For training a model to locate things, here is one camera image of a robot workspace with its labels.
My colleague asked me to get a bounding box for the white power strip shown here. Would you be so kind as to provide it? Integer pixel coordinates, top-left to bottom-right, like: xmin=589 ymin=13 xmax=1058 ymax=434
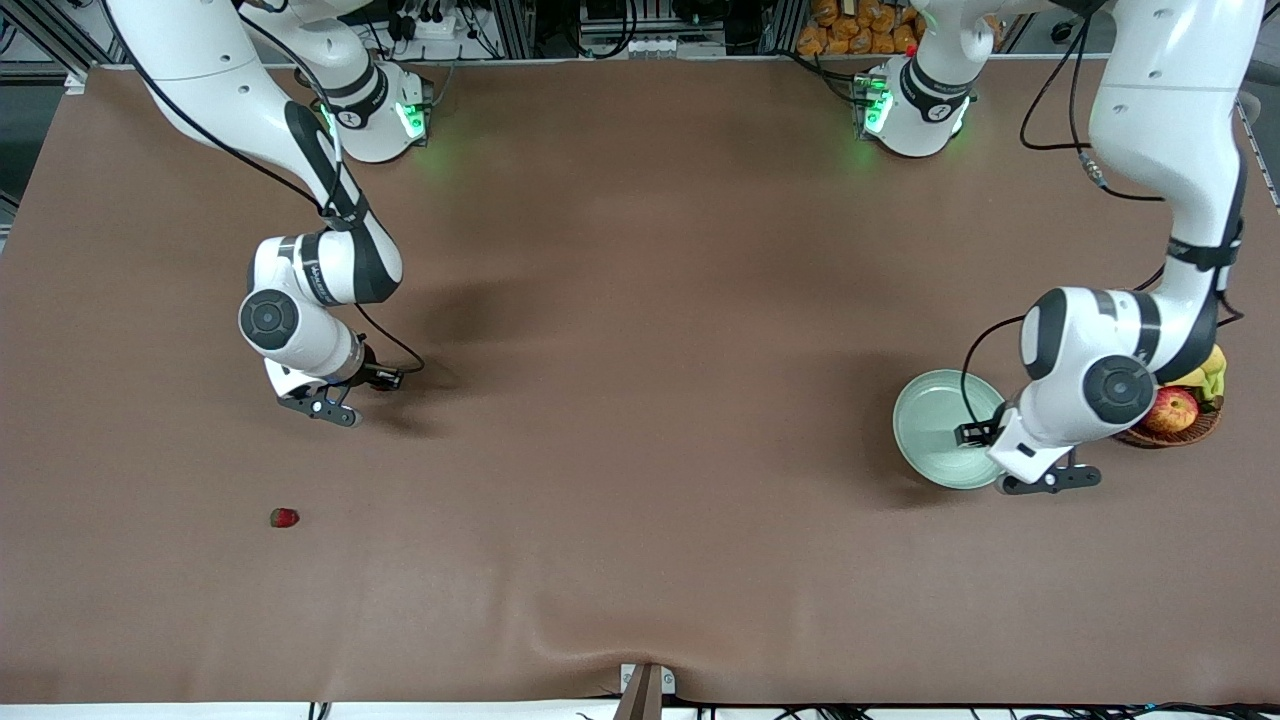
xmin=385 ymin=0 xmax=461 ymax=43

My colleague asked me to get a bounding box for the brown table cover mat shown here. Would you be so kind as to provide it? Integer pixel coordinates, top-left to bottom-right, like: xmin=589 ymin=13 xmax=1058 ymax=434
xmin=0 ymin=55 xmax=1280 ymax=706

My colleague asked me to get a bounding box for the brown wicker basket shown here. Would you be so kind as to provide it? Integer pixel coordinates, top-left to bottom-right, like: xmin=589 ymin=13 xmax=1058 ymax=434
xmin=1112 ymin=400 xmax=1224 ymax=449

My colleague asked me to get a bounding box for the red yellow apple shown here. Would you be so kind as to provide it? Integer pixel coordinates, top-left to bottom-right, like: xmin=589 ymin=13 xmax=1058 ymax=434
xmin=1145 ymin=386 xmax=1200 ymax=434

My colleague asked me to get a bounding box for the metal table edge bracket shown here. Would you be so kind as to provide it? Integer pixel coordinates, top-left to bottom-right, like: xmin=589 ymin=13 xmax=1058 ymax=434
xmin=612 ymin=662 xmax=677 ymax=720

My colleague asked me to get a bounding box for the pale green round plate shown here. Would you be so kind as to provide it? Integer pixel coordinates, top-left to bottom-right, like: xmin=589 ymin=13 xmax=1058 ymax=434
xmin=893 ymin=369 xmax=1011 ymax=491

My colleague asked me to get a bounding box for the pile of orange buns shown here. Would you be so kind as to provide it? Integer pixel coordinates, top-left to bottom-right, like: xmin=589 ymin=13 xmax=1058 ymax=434
xmin=797 ymin=0 xmax=926 ymax=56

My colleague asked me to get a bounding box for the aluminium frame beam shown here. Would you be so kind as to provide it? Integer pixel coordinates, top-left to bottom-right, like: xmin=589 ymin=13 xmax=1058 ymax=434
xmin=0 ymin=0 xmax=116 ymax=96

